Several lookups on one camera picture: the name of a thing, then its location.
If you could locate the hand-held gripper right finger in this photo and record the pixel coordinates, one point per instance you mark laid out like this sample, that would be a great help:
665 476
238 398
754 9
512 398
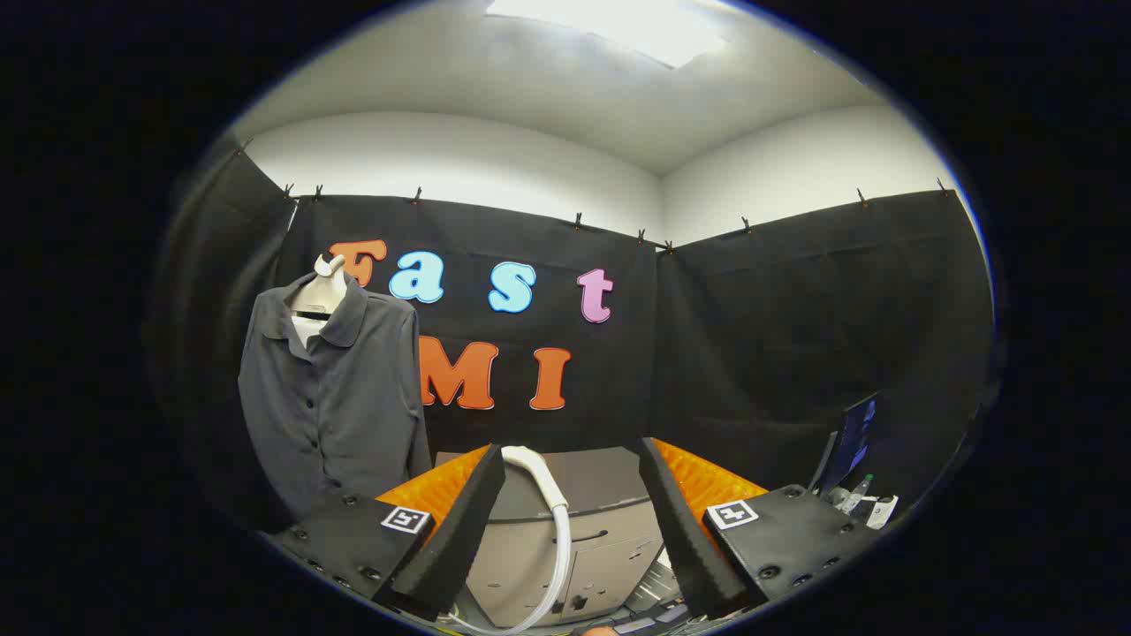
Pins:
685 530

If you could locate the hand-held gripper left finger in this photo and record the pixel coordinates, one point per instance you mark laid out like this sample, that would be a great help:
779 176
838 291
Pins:
459 530

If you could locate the grey button shirt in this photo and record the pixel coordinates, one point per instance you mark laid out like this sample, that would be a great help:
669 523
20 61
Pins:
353 397

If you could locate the grey cabinet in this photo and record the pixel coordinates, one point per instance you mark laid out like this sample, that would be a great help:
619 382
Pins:
601 530

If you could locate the clear plastic bottle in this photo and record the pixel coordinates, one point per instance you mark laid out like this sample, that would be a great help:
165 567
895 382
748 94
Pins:
857 495

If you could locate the black backdrop cloth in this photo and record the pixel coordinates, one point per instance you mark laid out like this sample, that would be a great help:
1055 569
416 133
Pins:
751 336

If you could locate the white mannequin torso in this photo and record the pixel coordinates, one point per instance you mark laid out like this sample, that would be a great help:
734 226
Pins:
327 283

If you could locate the ceiling light panel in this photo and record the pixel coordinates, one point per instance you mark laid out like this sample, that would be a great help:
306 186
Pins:
636 26

